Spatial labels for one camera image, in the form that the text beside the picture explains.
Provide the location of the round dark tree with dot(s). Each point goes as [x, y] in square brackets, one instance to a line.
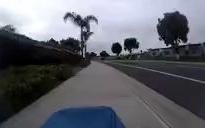
[131, 44]
[116, 48]

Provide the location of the low long building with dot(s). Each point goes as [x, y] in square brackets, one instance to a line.
[193, 49]

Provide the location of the robot's own part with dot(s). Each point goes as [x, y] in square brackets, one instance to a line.
[83, 118]

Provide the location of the dark wall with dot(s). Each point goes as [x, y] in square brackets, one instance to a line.
[20, 51]

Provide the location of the grey concrete sidewalk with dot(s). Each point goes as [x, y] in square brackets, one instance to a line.
[100, 86]

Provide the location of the large dark tree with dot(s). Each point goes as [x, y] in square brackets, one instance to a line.
[172, 28]

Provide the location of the green ground cover strip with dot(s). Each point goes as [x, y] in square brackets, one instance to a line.
[26, 83]

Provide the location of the grey asphalt road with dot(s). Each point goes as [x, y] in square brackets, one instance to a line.
[183, 83]

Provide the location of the short palm tree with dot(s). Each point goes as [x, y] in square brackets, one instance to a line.
[86, 38]

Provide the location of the grey concrete kerb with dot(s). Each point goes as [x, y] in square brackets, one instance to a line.
[163, 106]

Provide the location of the bushes above wall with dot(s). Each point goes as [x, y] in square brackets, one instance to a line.
[70, 44]

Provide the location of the tall palm tree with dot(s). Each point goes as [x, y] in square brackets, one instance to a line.
[81, 30]

